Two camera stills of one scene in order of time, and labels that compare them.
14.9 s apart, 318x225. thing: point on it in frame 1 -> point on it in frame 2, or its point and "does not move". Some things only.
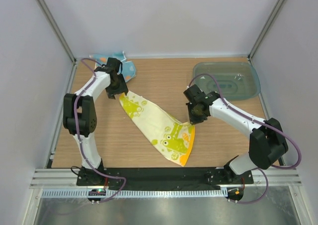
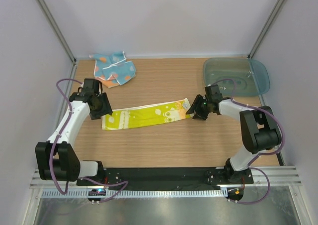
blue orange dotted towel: x=127 y=68 does not move
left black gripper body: x=118 y=87 -> x=103 y=107
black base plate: x=162 y=176 does not move
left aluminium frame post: x=53 y=23 does not move
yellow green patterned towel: x=174 y=139 -> x=146 y=113
